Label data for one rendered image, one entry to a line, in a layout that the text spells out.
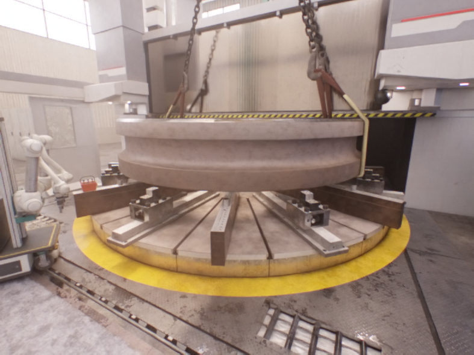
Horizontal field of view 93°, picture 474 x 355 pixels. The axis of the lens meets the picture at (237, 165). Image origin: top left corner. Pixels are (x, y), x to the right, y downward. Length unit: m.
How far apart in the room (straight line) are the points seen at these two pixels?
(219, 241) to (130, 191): 2.30
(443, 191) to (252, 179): 4.01
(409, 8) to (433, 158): 2.76
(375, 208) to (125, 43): 6.23
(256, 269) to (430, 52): 3.17
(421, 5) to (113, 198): 5.11
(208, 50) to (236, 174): 4.55
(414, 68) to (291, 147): 1.69
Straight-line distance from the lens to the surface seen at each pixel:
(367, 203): 3.82
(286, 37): 5.92
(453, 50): 3.69
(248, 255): 2.67
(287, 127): 2.90
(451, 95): 4.66
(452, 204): 5.94
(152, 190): 3.23
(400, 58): 3.60
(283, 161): 3.08
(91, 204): 4.17
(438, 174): 5.74
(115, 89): 6.17
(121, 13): 6.84
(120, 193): 4.21
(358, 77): 5.47
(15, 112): 13.26
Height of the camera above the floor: 1.76
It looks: 11 degrees down
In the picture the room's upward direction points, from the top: straight up
